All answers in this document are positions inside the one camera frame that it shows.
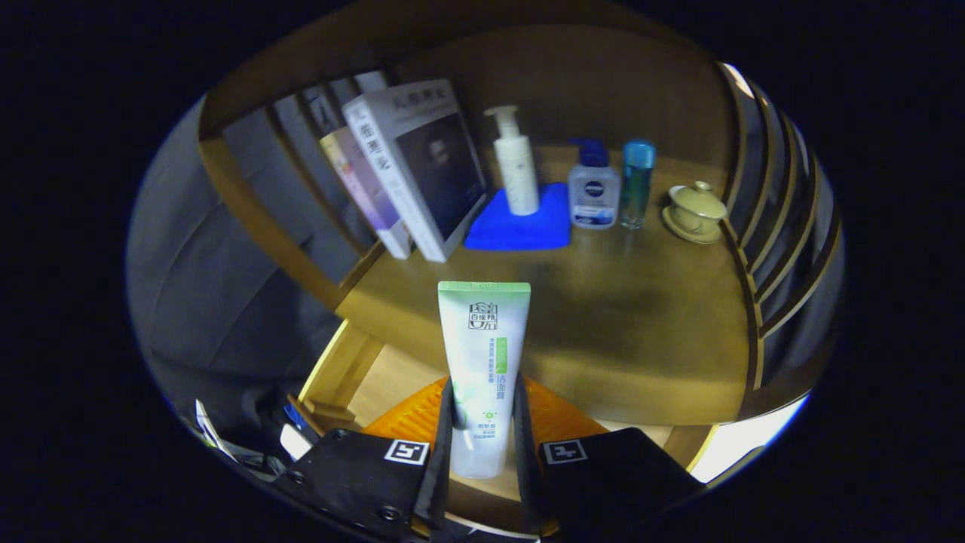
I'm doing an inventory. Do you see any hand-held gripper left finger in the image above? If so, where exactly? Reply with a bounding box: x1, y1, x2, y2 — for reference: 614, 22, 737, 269
275, 376, 455, 542

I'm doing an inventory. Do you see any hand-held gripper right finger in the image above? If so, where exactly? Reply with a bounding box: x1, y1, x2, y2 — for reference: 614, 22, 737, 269
513, 373, 706, 538

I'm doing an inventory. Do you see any wooden drawer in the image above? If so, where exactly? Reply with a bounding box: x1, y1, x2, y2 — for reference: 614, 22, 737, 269
286, 318, 721, 535

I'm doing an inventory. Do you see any white and green tube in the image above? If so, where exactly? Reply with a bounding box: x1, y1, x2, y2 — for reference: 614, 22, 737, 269
437, 281, 532, 480

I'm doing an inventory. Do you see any wooden countertop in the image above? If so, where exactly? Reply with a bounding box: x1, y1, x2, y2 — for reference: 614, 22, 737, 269
335, 143, 758, 427

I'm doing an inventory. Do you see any wooden cabinet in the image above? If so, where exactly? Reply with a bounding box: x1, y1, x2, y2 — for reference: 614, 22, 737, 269
198, 4, 844, 468

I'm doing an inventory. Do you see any white board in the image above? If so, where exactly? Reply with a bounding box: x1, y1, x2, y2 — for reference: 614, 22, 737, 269
690, 392, 811, 483

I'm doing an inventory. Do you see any blue folded cloth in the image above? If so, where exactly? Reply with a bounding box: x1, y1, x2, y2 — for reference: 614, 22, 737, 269
463, 182, 572, 252

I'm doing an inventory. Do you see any purple book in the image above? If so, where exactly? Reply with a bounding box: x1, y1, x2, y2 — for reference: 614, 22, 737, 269
319, 127, 414, 261

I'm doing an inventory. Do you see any white bottle with blue pump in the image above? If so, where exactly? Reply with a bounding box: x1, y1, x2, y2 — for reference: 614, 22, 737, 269
567, 137, 622, 229

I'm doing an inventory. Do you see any white book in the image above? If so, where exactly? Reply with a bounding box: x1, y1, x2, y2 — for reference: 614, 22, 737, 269
342, 79, 489, 263

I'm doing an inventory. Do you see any teal bottle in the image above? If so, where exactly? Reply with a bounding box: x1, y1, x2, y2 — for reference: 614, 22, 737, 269
620, 139, 657, 230

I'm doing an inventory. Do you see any yellow lidded teacup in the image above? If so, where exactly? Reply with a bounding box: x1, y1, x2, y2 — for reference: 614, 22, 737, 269
662, 180, 729, 244

